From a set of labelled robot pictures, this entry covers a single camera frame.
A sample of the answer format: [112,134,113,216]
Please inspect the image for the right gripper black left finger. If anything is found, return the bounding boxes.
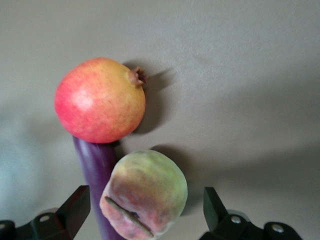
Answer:
[0,184,91,240]

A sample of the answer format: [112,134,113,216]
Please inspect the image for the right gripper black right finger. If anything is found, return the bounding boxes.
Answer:
[199,186,305,240]

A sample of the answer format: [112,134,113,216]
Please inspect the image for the purple eggplant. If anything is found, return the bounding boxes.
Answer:
[72,136,128,240]

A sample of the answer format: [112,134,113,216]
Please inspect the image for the peach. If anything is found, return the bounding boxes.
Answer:
[99,149,189,240]

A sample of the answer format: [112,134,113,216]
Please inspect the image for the red pomegranate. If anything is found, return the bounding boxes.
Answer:
[53,56,150,144]

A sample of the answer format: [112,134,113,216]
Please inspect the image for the brown table covering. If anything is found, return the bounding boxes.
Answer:
[0,0,320,240]

